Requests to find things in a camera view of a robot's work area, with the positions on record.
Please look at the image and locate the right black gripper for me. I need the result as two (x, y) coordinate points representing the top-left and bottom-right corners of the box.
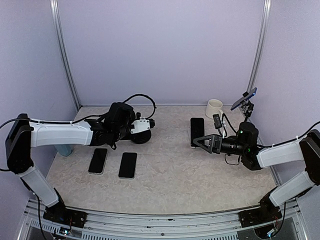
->
(194, 133), (248, 156)

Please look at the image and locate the black phone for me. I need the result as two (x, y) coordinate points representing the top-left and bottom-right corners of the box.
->
(190, 117), (205, 148)
(118, 152), (138, 179)

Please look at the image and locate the black round-base phone stand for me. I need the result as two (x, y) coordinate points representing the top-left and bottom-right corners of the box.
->
(131, 112), (152, 144)

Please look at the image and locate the black tripod stand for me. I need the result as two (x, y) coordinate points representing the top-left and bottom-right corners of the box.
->
(240, 100), (255, 122)

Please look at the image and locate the blue phone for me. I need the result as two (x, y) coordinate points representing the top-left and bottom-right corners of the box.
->
(230, 87), (257, 111)

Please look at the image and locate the white phone stand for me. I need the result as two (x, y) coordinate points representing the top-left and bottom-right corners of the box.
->
(188, 127), (205, 149)

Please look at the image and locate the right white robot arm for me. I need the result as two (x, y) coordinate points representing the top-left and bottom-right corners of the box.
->
(193, 121), (320, 227)

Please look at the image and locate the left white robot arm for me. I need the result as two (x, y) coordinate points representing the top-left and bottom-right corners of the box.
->
(5, 102), (137, 223)

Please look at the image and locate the cream ceramic mug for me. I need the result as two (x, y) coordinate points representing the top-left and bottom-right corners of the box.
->
(205, 99), (224, 119)

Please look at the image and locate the light blue mug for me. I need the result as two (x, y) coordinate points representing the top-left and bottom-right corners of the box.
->
(55, 145), (73, 157)

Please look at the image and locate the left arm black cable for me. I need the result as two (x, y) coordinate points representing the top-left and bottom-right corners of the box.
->
(122, 93), (157, 120)

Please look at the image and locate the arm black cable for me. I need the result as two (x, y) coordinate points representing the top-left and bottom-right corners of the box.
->
(257, 121), (320, 148)
(122, 93), (157, 120)

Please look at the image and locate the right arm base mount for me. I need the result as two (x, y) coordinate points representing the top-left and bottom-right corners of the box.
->
(238, 207), (283, 228)

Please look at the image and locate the front aluminium rail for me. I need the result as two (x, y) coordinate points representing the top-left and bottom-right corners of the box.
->
(15, 199), (310, 240)

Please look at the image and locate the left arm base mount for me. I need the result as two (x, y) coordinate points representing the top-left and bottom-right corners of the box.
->
(43, 207), (87, 229)

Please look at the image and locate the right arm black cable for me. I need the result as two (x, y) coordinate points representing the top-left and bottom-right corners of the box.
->
(257, 121), (320, 148)

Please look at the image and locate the left aluminium frame post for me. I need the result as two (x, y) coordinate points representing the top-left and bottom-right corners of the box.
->
(49, 0), (82, 111)

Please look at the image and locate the aluminium frame post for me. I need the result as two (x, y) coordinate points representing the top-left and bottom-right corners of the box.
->
(49, 0), (82, 111)
(247, 0), (272, 92)

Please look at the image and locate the right aluminium frame post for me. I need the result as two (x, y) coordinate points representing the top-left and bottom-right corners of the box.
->
(247, 0), (272, 92)

